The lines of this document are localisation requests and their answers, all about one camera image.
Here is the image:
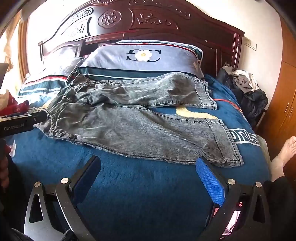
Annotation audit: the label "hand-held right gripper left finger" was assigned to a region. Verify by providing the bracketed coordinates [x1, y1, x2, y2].
[24, 156, 100, 241]

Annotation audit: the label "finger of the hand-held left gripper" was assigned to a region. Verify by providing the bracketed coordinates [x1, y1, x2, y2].
[31, 112, 48, 127]

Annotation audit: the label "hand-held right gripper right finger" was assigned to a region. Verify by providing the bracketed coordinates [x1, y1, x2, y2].
[195, 156, 271, 241]

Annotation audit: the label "grey denim pants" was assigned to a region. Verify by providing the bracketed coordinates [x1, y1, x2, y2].
[37, 72, 244, 168]

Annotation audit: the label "person's left hand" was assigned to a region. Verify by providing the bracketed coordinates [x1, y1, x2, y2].
[0, 159, 10, 186]

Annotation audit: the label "red patterned cloth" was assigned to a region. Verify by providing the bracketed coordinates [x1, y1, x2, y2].
[0, 90, 30, 116]

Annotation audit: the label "striped blue-grey pillow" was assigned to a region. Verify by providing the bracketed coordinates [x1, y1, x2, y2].
[18, 45, 81, 102]

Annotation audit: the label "blue plush blanket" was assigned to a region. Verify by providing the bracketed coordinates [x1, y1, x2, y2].
[5, 74, 271, 241]

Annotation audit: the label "person's bare foot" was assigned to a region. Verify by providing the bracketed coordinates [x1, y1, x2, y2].
[270, 136, 296, 182]

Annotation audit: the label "pile of dark clothes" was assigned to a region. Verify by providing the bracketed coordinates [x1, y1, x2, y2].
[216, 67, 269, 128]

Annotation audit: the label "white and grey garment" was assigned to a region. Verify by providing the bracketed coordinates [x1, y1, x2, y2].
[232, 70, 258, 93]

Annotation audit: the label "brown wooden wardrobe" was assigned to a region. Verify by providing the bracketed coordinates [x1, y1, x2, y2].
[257, 14, 296, 163]

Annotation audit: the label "blue-grey pillow with flower emblem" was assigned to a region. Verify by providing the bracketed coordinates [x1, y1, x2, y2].
[79, 40, 205, 79]

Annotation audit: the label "carved dark wooden headboard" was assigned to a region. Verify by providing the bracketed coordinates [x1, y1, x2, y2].
[38, 0, 245, 77]

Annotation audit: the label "wooden window frame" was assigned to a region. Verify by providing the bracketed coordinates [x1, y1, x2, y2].
[18, 21, 29, 77]

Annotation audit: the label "red cable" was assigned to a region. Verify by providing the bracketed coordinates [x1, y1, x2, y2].
[213, 97, 243, 114]

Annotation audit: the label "white wall switch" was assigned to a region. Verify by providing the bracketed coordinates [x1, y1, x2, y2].
[244, 37, 257, 50]

